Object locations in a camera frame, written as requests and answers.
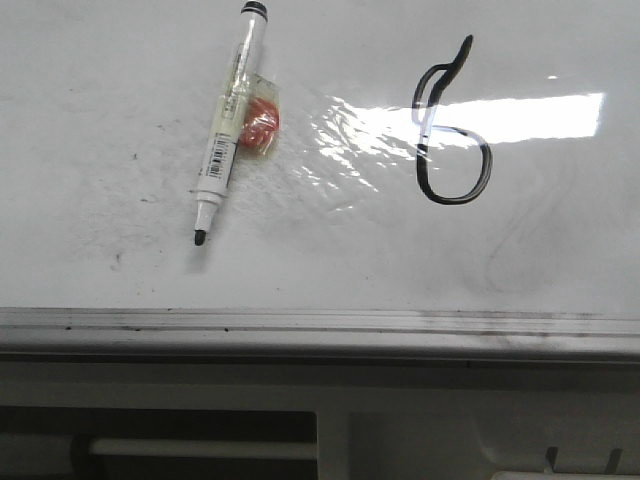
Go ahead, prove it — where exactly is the orange tag in clear tape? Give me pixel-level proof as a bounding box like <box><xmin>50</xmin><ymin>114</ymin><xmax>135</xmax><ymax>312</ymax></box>
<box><xmin>239</xmin><ymin>74</ymin><xmax>281</xmax><ymax>156</ymax></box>

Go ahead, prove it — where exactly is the white glossy whiteboard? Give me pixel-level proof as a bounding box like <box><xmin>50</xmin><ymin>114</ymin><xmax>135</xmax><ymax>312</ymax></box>
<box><xmin>1</xmin><ymin>1</ymin><xmax>639</xmax><ymax>315</ymax></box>

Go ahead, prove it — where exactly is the grey aluminium whiteboard frame rail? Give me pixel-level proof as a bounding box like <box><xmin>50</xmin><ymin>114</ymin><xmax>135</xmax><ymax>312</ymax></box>
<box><xmin>1</xmin><ymin>308</ymin><xmax>639</xmax><ymax>363</ymax></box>

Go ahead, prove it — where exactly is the white black-tipped whiteboard marker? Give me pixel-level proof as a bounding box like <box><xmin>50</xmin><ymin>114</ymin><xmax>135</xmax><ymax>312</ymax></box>
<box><xmin>194</xmin><ymin>1</ymin><xmax>268</xmax><ymax>246</ymax></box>

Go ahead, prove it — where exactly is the white plastic robot base housing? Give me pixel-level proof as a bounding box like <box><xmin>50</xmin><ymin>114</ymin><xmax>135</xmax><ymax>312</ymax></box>
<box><xmin>1</xmin><ymin>362</ymin><xmax>639</xmax><ymax>479</ymax></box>

